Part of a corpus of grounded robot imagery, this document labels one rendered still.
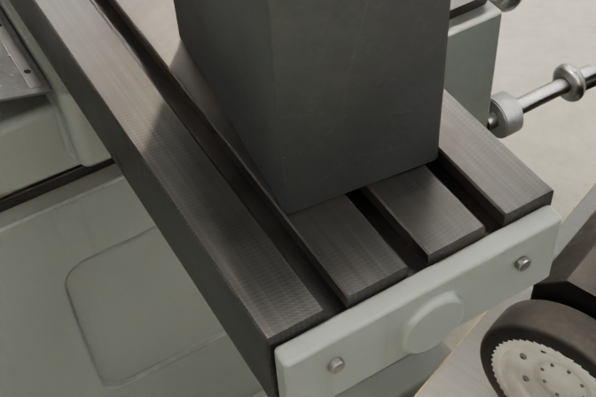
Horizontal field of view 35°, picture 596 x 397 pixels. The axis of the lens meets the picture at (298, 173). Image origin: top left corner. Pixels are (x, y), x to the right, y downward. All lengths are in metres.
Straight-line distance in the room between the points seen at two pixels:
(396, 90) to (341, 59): 0.06
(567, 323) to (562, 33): 1.40
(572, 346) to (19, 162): 0.59
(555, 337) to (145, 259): 0.46
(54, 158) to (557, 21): 1.65
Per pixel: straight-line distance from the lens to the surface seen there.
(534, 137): 2.10
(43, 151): 0.97
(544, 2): 2.47
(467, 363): 1.25
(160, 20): 0.83
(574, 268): 1.09
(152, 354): 1.27
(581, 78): 1.39
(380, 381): 1.47
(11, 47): 0.96
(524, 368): 1.16
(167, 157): 0.70
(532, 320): 1.07
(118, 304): 1.17
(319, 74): 0.58
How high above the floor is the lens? 1.45
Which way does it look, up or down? 47 degrees down
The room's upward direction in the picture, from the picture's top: 4 degrees counter-clockwise
